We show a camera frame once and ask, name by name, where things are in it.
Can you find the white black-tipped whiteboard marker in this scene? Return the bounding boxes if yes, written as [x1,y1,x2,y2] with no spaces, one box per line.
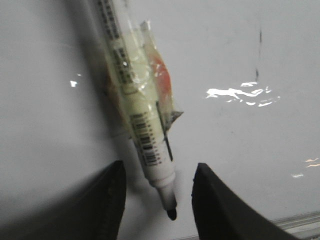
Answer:
[93,0,182,220]

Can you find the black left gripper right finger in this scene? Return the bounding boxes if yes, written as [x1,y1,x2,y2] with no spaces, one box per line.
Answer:
[191,163,295,240]

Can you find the white whiteboard with grey frame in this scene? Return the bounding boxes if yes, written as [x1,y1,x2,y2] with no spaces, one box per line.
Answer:
[0,0,320,240]

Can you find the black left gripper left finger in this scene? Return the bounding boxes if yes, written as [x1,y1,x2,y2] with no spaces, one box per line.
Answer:
[0,160,126,240]

